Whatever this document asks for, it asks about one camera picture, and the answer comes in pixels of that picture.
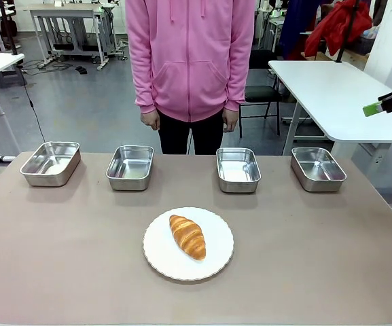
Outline person's left forearm pink sleeve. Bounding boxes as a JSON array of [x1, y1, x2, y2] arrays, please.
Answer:
[[223, 20, 256, 113]]

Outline large white side table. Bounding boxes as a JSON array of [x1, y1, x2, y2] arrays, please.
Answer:
[[268, 59, 392, 156]]

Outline black trousers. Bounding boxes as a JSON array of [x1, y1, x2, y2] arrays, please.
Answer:
[[156, 110, 226, 156]]

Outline pink zip hoodie torso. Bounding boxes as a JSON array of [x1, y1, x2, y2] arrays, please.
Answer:
[[126, 0, 256, 123]]

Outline person's right forearm pink sleeve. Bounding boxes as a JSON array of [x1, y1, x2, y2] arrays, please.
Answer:
[[126, 0, 159, 116]]

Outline person's left hand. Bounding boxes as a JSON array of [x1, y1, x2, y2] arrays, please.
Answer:
[[222, 109, 239, 132]]

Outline thin black camera pole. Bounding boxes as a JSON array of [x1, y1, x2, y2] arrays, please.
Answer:
[[336, 0, 359, 64]]

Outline white scalloped round plate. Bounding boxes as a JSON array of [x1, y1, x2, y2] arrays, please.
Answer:
[[143, 206, 235, 282]]

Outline black camera pole with cable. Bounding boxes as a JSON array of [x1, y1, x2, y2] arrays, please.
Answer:
[[0, 0, 47, 143]]

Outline dark blue garment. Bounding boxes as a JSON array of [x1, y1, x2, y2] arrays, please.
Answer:
[[278, 0, 329, 61]]

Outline person's right hand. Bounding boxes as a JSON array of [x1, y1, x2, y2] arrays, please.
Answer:
[[140, 112, 161, 131]]

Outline red jacket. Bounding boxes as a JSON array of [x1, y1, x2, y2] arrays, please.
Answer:
[[304, 0, 373, 58]]

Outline rectangular stainless steel container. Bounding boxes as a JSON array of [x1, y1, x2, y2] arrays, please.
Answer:
[[105, 145, 155, 192], [19, 141, 82, 187], [290, 146, 348, 193], [215, 147, 262, 194]]

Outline golden brown croissant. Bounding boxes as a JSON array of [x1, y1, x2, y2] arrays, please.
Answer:
[[168, 214, 207, 261]]

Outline black folding chair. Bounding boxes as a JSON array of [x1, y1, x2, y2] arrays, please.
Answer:
[[238, 49, 283, 139]]

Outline grey metal frame desk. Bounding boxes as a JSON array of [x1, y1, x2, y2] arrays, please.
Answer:
[[29, 3, 119, 71]]

